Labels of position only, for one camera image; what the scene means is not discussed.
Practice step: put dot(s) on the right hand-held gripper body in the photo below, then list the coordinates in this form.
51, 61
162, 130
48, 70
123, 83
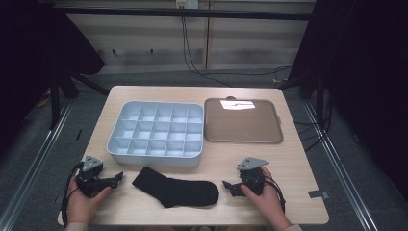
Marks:
253, 179

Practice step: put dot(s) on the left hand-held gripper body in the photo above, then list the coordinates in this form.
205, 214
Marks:
88, 179

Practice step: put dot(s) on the black sock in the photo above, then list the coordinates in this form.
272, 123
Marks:
179, 192

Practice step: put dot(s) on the light blue divided storage box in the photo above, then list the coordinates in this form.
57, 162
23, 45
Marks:
160, 131

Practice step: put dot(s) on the person's right hand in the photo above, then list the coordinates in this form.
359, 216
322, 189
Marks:
267, 203

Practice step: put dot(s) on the person's left hand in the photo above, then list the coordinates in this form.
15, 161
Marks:
81, 207

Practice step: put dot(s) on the small black floor piece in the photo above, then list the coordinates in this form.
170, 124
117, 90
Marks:
79, 134

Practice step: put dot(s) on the brown square tray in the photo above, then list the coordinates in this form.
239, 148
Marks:
242, 125

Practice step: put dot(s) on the grey tape piece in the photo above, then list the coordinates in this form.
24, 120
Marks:
318, 194

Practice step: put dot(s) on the black metal stand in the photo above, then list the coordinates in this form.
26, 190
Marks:
55, 99

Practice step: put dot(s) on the dark curtain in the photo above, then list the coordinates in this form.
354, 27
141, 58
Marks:
369, 80
29, 57

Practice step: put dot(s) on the black horizontal bar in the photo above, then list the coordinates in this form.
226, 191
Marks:
179, 13

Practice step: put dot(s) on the metal floor rail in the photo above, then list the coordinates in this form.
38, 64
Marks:
35, 166
340, 166

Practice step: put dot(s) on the white wall socket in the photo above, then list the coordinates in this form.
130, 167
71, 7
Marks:
187, 4

